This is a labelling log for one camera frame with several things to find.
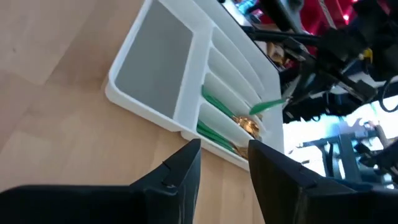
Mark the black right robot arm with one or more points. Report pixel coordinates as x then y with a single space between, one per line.
382 18

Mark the red and black device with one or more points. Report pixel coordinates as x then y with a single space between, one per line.
314 15

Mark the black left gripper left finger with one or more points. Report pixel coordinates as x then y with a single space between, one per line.
93 205

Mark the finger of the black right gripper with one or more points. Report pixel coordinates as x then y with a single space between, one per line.
311 110
306 76

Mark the white plastic cutlery organizer tray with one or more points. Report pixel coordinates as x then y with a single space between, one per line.
155 59

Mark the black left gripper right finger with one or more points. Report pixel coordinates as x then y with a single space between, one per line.
311 202

